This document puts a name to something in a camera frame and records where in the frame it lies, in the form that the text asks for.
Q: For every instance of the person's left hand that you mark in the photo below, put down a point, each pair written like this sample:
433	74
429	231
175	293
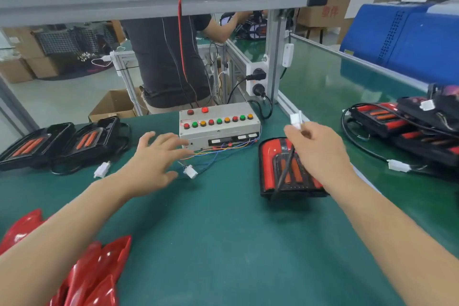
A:
154	162

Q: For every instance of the person's right hand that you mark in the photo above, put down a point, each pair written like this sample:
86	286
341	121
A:
319	151

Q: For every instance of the pile of black lamp housings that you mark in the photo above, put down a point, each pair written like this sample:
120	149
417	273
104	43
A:
64	143

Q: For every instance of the person's right forearm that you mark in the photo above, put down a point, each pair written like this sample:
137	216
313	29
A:
401	245

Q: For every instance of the person's left forearm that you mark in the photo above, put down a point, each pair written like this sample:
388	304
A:
64	245

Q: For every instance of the beige test button box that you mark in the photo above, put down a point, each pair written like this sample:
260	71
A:
219	134

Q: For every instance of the low open cardboard carton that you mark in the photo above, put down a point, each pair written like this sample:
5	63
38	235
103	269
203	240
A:
111	105

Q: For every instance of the white metal stand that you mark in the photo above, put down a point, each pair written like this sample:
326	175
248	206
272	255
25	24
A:
123	69

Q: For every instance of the white power strip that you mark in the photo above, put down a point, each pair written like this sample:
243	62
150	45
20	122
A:
251	73

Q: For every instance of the pile of red lens covers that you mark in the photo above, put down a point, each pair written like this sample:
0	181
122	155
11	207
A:
93	273

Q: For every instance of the blue plastic crate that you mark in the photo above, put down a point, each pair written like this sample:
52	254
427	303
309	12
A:
401	37

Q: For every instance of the large cardboard box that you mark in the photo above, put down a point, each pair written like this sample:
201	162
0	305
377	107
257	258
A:
43	65

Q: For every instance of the black mesh basket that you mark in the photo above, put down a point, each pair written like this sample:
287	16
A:
68	40

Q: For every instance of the small cardboard box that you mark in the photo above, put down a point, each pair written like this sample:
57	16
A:
14	70

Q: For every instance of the white switch box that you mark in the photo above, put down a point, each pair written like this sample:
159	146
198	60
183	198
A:
287	55

